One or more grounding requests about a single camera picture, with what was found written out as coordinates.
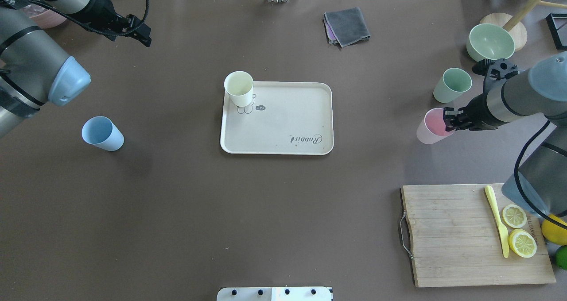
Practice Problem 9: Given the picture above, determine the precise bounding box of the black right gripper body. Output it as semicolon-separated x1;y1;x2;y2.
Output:
460;58;519;131

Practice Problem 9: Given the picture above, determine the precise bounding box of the pink bowl with ice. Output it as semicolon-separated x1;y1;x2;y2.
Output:
21;4;67;29

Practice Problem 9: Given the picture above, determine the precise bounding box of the wooden mug tree stand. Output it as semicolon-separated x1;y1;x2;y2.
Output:
480;0;566;51

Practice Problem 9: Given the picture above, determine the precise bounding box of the whole yellow lemon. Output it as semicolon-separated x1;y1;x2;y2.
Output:
541;219;567;246

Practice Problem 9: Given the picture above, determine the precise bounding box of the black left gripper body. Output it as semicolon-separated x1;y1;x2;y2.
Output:
100;9;151;47

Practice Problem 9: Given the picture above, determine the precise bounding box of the grey folded cloth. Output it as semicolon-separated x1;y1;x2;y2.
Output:
323;7;371;48

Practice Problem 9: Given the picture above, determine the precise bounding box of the lemon slice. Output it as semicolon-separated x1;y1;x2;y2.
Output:
501;204;527;229
508;229;537;258

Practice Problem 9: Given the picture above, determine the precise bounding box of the cream rectangular tray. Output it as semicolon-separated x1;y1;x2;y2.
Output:
219;81;334;155

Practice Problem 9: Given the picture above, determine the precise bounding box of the green cup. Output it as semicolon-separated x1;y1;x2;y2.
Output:
433;68;472;103

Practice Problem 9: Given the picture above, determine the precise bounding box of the yellow plastic knife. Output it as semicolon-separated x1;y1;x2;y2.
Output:
484;185;510;259

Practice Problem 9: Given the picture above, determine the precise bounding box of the blue cup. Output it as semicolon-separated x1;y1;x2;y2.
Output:
82;116;125;151

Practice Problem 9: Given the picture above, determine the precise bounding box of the cream yellow cup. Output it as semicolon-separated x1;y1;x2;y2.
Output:
224;71;254;107

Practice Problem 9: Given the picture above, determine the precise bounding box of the green lime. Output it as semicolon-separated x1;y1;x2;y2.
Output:
554;245;567;270

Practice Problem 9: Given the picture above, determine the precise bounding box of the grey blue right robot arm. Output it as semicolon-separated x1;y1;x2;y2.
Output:
443;52;567;219

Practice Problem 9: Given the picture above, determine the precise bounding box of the wooden cutting board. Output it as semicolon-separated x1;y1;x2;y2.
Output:
400;184;555;288

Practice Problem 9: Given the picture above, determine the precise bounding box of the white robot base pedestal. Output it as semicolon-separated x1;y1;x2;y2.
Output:
216;286;334;301

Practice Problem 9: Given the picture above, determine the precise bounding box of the pink cup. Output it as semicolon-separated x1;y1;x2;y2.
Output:
416;108;455;144

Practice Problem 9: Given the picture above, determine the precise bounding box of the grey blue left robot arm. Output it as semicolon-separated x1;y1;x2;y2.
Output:
0;0;151;136

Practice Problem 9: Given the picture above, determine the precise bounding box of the green bowl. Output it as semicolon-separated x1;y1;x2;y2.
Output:
466;24;516;62

